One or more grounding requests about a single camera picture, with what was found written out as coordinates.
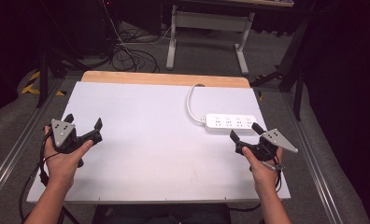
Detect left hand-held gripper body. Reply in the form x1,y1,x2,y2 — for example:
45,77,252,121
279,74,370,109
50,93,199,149
50,119,104,155

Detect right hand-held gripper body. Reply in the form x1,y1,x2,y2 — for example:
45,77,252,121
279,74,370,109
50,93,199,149
235,128,299,162

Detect white power strip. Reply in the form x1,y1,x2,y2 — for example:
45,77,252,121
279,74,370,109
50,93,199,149
204,113,259,136

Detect person's left hand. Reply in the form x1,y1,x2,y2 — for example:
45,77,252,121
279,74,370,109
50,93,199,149
43,125,94,189

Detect person's right hand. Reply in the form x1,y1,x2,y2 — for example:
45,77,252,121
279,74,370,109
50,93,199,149
241,146,284,191

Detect black metal stand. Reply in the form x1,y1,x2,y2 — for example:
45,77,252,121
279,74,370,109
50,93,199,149
36,43,93,109
249,12,310,121

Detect yellow black floor tape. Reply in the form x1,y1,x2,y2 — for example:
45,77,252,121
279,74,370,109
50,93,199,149
21,70,67,97

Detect person's dark trousers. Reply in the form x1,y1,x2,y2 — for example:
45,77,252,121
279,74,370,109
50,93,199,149
92,203,233,224

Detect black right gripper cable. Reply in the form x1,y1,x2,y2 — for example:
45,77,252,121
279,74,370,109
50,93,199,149
229,153,284,213

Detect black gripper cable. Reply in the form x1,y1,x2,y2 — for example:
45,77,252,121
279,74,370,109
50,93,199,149
18,130,81,224
229,153,284,213

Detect aluminium rail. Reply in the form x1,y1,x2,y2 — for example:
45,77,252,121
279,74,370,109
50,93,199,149
280,91,344,224
0,76,69,203

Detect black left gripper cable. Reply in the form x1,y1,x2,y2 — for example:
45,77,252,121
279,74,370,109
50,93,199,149
18,130,81,224

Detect white power strip cable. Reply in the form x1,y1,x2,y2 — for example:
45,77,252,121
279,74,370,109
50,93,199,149
186,83,207,124

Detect bundle of black floor cables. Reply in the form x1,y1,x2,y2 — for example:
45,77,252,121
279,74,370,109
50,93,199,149
98,0,175,75

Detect white metal desk frame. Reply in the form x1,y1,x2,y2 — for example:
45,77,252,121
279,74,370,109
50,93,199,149
165,4,256,76

